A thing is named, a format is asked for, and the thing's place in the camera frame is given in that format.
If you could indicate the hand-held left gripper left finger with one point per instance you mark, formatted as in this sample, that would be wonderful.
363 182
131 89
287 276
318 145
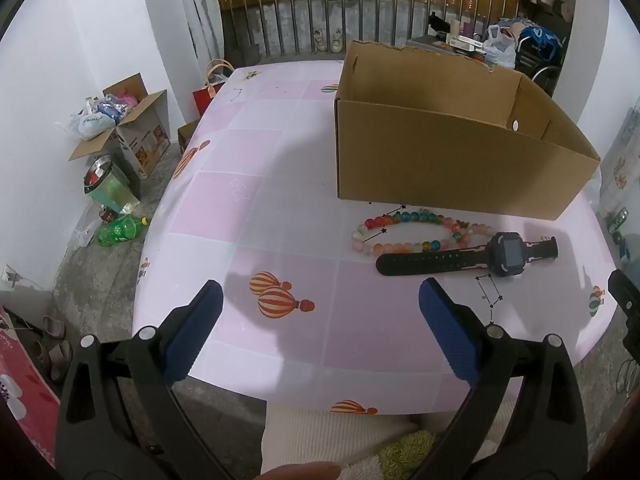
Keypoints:
192 330

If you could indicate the white shoe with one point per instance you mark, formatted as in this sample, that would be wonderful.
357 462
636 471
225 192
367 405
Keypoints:
320 40
337 40

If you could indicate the metal balcony railing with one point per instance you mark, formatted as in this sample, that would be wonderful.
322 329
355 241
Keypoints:
370 5

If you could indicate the green plastic bottle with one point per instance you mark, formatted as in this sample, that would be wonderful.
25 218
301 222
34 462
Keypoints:
120 232

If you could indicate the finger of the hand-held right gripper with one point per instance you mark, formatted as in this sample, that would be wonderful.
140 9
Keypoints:
625 290

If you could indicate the green bin with metal rim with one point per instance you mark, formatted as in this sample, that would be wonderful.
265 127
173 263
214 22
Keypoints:
115 190

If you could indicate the white curtain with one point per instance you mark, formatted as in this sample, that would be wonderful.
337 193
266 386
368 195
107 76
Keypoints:
202 5

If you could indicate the white plastic bag blue print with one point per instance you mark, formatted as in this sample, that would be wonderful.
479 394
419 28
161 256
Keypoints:
90 124

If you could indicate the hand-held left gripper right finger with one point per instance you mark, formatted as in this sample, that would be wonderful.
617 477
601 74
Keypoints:
447 330

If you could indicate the black smart watch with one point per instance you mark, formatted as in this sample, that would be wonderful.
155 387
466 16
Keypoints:
502 250

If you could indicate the grey slipper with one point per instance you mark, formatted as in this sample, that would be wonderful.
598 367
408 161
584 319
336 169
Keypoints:
54 326
56 357

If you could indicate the grey cabinet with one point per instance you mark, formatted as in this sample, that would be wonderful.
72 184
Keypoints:
425 44

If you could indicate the red gift bag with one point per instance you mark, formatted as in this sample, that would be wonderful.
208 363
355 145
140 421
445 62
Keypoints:
204 99

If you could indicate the small brown cardboard box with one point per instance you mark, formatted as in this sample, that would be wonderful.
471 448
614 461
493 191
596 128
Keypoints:
186 135

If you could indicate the open printed cardboard box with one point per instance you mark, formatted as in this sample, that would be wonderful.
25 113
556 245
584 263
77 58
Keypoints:
142 135

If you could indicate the blue patterned blanket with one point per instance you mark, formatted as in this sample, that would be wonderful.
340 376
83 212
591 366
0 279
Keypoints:
620 170

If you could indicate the white plastic shopping bag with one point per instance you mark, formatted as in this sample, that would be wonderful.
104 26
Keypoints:
500 50

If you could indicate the person's cream knit clothing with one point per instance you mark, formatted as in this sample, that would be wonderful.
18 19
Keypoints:
325 435

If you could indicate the wheelchair with blue bag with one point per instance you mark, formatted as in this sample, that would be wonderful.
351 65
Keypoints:
542 50

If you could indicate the red floral mat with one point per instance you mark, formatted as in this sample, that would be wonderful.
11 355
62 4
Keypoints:
25 385

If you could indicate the white flat box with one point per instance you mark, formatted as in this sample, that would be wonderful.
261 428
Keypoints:
467 40

